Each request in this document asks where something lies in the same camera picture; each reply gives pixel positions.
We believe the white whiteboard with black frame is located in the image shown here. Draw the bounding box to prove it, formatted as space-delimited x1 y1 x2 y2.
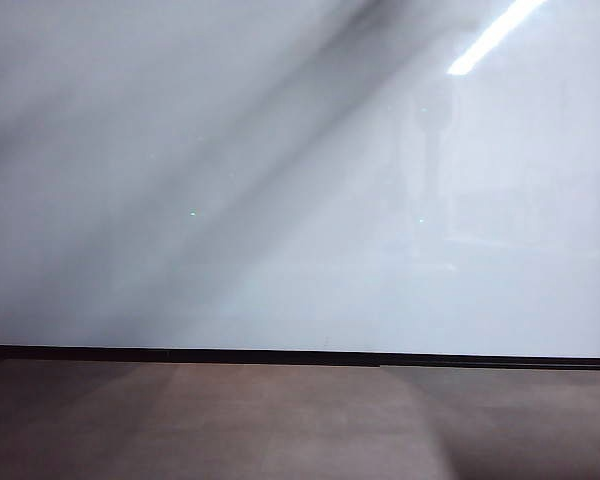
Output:
0 0 600 372

